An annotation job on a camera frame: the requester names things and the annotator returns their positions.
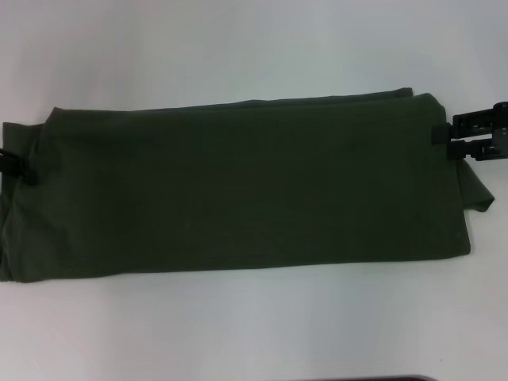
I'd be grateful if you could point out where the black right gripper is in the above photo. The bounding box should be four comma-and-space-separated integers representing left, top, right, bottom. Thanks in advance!
431, 101, 508, 162

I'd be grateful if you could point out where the dark green FREE t-shirt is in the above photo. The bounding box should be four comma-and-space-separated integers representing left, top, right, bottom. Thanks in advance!
0, 87, 497, 286

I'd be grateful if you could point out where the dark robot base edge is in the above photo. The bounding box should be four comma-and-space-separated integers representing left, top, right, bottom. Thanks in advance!
371, 375, 437, 381

